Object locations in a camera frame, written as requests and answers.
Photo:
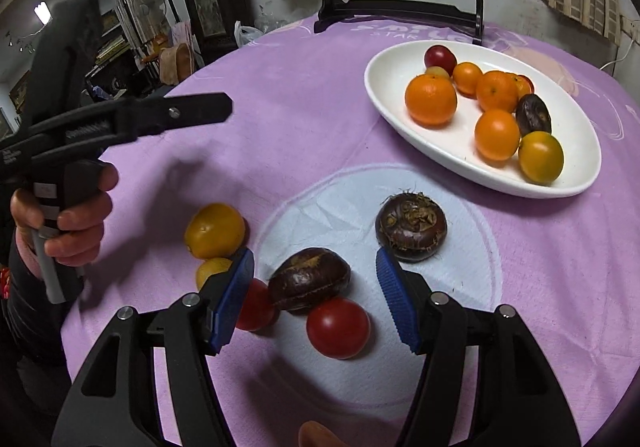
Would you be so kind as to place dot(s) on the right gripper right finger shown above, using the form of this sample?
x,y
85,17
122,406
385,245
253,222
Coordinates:
x,y
518,400

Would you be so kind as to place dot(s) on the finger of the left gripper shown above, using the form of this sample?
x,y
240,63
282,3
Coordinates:
x,y
156,115

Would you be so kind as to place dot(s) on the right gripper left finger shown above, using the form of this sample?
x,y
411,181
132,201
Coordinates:
x,y
113,399

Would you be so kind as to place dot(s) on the dark chestnut oblong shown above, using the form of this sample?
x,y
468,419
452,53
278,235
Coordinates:
x,y
307,278

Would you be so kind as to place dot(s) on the small yellow-orange citrus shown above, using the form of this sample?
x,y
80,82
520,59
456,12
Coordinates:
x,y
541,157

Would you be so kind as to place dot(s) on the small yellow fruit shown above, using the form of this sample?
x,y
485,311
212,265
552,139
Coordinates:
x,y
209,268
437,71

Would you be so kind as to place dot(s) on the left hand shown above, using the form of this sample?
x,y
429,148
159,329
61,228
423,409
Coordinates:
x,y
82,226

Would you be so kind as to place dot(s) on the white plastic bag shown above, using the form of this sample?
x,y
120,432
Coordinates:
x,y
244,35

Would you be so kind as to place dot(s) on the large yellow orange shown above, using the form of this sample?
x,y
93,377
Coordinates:
x,y
217,230

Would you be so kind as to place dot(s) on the purple tablecloth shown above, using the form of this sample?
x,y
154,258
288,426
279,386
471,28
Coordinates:
x,y
308,161

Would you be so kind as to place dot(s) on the red cherry tomato partly hidden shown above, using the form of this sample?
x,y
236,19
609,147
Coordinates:
x,y
257,311

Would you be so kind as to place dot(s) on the red cherry tomato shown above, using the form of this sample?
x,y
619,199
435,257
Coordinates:
x,y
338,328

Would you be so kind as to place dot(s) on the dark water chestnut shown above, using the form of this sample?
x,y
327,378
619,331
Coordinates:
x,y
412,226

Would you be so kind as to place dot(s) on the orange citrus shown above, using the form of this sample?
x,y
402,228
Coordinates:
x,y
496,135

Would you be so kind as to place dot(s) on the dark red plum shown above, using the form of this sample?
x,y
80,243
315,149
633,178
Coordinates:
x,y
440,56

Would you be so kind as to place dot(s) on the mandarin orange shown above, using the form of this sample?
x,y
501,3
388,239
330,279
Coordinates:
x,y
497,90
523,85

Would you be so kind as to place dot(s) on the mandarin orange back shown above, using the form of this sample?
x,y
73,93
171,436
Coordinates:
x,y
523,85

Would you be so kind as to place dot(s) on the small orange left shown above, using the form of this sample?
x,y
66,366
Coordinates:
x,y
465,77

